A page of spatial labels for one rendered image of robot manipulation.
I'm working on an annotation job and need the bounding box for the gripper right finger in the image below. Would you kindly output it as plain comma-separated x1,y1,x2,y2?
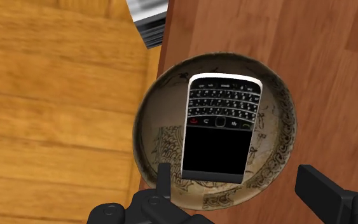
294,164,358,224

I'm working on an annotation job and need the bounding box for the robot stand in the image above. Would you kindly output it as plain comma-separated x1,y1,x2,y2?
125,0,169,50

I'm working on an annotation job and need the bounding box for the black keypad phone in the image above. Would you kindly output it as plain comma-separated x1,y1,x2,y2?
180,73,263,185

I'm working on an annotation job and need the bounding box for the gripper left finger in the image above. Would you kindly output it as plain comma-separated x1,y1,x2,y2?
86,162,198,224

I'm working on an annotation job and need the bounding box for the beige patterned bowl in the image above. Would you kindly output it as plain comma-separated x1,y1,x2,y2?
132,52,298,212

